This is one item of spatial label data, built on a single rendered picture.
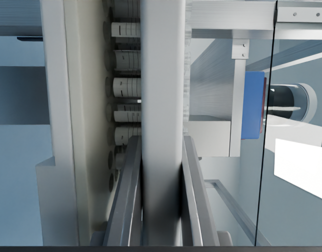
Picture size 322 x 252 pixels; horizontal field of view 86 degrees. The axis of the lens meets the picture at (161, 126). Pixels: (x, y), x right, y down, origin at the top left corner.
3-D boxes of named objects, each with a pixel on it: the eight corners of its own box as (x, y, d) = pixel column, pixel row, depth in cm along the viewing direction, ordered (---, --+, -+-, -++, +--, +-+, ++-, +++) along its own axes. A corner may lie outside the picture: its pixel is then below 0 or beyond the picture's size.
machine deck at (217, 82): (225, 157, 49) (239, 157, 49) (234, 14, 44) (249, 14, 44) (187, 126, 110) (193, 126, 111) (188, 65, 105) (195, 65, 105)
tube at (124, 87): (83, 78, 12) (186, 80, 13) (84, 96, 13) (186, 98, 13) (75, 75, 11) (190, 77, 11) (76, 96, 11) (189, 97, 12)
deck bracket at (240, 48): (232, 58, 45) (249, 58, 45) (233, 38, 44) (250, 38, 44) (230, 59, 45) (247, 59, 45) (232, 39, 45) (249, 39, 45)
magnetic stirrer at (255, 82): (235, 144, 52) (264, 143, 52) (240, 70, 49) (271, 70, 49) (213, 132, 72) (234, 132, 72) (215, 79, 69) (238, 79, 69)
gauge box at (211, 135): (159, 158, 49) (229, 157, 49) (159, 120, 47) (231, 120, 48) (158, 140, 70) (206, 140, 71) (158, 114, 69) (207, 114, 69)
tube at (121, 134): (85, 126, 13) (185, 125, 13) (87, 143, 13) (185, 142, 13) (78, 129, 12) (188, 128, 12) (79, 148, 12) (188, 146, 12)
